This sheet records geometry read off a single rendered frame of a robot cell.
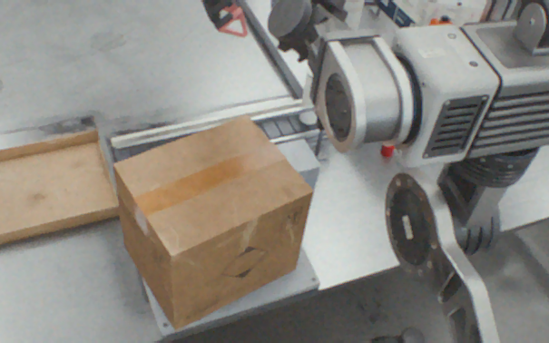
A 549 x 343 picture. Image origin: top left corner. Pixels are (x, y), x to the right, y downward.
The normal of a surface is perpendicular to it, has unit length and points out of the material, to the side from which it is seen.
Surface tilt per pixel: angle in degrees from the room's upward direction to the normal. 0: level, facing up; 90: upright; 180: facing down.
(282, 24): 50
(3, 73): 0
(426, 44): 0
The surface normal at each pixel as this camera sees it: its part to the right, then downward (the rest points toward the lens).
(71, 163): 0.10, -0.66
